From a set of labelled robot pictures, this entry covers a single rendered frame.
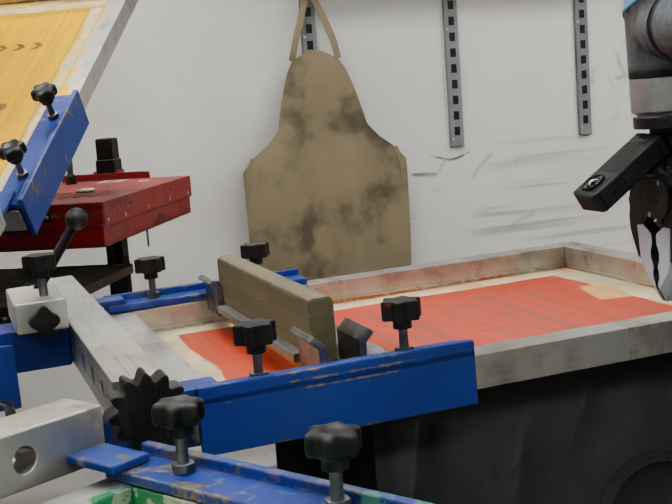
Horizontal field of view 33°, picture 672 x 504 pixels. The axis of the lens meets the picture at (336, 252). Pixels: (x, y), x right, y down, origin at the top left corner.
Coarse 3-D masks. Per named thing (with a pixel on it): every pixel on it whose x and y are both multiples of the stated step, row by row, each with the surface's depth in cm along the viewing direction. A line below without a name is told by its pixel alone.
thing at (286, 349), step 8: (224, 312) 156; (232, 312) 154; (232, 320) 152; (240, 320) 148; (272, 344) 135; (280, 344) 133; (288, 344) 132; (280, 352) 132; (288, 352) 129; (296, 352) 128; (296, 360) 127
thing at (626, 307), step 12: (600, 300) 160; (612, 300) 159; (624, 300) 158; (636, 300) 158; (648, 300) 157; (612, 312) 152; (624, 312) 151; (636, 312) 151; (648, 312) 150; (660, 312) 149; (252, 360) 143; (264, 360) 142; (276, 360) 142; (228, 372) 138; (240, 372) 137
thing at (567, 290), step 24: (480, 288) 176; (504, 288) 174; (528, 288) 173; (552, 288) 171; (576, 288) 170; (336, 312) 168; (360, 312) 166; (192, 336) 160; (216, 336) 159; (216, 360) 145; (240, 360) 143
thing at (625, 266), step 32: (480, 256) 184; (512, 256) 184; (544, 256) 186; (576, 256) 184; (608, 256) 175; (320, 288) 173; (352, 288) 175; (384, 288) 177; (416, 288) 179; (128, 320) 157; (160, 320) 165; (192, 320) 167; (224, 320) 169; (640, 320) 131; (160, 352) 136; (480, 352) 123; (512, 352) 123; (544, 352) 125; (576, 352) 126; (608, 352) 127; (640, 352) 129; (480, 384) 122
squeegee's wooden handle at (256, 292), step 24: (240, 264) 152; (240, 288) 151; (264, 288) 140; (288, 288) 132; (240, 312) 153; (264, 312) 141; (288, 312) 131; (312, 312) 124; (288, 336) 133; (336, 360) 126
